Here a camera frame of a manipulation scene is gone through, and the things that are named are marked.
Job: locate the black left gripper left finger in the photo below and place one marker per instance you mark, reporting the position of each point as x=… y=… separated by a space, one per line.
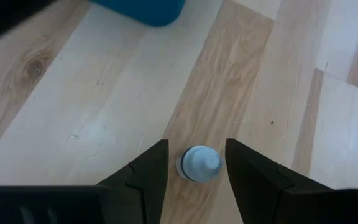
x=145 y=186

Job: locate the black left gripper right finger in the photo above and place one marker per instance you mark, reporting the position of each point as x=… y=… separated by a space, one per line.
x=253 y=186

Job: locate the small purple dropper bottle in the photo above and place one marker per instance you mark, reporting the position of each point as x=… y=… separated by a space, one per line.
x=200 y=163

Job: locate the blue plastic bin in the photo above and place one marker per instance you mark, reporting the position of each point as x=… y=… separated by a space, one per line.
x=148 y=12

